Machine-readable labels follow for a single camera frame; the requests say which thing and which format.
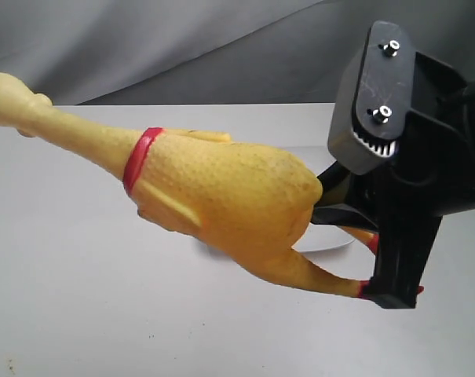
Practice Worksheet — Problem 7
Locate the yellow rubber chicken toy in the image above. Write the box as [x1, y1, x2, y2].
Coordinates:
[0, 72, 368, 298]

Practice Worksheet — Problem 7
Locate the white backdrop cloth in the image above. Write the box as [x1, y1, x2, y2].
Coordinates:
[0, 1, 475, 105]

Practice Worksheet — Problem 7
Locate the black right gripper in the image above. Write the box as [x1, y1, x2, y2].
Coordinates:
[310, 53, 475, 309]

